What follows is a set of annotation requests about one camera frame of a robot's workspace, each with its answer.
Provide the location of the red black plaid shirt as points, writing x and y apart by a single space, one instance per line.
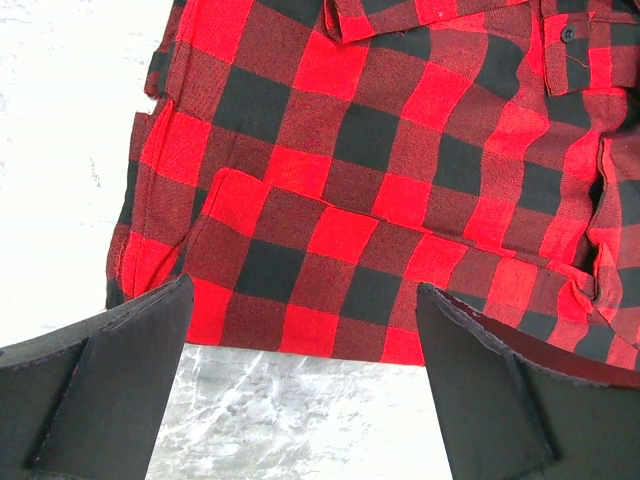
311 164

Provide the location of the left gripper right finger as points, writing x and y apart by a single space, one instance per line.
510 406

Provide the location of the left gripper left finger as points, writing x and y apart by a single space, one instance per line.
86 401

